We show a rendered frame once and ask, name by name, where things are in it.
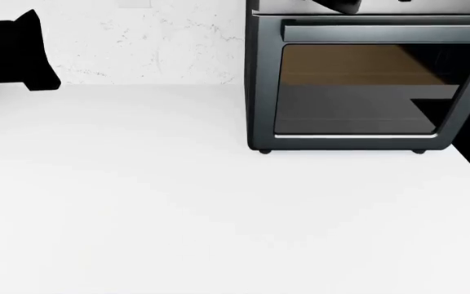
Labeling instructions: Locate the black toaster oven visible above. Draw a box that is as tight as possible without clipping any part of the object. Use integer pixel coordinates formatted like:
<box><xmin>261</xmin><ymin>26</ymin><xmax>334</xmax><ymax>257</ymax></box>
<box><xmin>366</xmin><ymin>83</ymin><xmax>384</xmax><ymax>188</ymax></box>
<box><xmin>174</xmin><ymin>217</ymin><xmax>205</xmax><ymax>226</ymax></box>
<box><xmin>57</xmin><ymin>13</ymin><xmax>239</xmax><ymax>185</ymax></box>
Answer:
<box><xmin>244</xmin><ymin>0</ymin><xmax>470</xmax><ymax>155</ymax></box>

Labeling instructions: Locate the dark oven door handle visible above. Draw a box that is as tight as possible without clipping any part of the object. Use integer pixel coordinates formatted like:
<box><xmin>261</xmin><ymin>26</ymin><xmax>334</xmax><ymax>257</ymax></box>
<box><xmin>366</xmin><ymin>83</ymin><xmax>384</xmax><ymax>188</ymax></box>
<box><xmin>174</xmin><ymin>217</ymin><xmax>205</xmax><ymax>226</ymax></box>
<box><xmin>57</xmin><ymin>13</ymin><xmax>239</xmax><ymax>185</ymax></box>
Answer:
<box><xmin>281</xmin><ymin>19</ymin><xmax>470</xmax><ymax>43</ymax></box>

